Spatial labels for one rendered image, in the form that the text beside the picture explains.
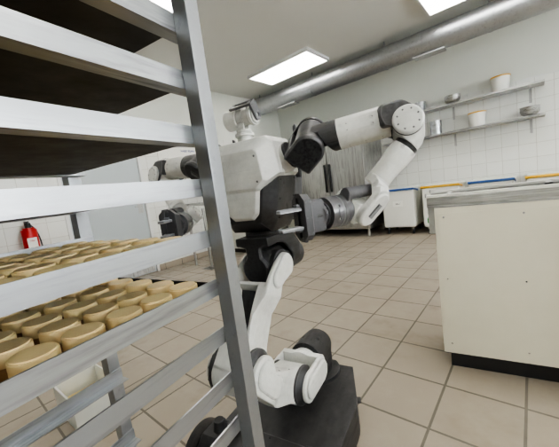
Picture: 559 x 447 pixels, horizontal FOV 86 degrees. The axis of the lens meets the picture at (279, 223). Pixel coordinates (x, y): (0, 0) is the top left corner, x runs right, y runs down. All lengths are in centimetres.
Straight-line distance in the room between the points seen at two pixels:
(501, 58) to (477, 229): 448
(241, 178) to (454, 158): 510
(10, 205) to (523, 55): 586
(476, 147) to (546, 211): 417
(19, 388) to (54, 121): 28
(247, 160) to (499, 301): 134
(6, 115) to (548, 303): 182
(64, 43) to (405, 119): 71
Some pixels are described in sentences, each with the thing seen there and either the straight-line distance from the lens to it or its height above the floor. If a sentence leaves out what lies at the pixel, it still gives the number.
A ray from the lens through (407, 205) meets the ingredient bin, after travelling 536.
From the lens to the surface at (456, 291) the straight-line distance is 175.
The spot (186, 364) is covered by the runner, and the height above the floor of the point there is 78.
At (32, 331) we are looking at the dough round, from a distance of 58.
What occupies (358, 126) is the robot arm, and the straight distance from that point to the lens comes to 90.
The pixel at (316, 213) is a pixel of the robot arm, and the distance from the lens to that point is 77.
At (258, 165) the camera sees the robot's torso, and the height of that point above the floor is 111.
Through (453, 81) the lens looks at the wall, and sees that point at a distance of 597.
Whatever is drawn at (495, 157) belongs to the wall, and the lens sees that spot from 576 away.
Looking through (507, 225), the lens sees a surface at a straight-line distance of 167.
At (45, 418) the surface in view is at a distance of 93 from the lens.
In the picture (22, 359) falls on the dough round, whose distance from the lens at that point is 46.
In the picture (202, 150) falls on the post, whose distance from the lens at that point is 53.
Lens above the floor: 103
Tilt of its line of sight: 7 degrees down
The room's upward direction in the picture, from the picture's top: 8 degrees counter-clockwise
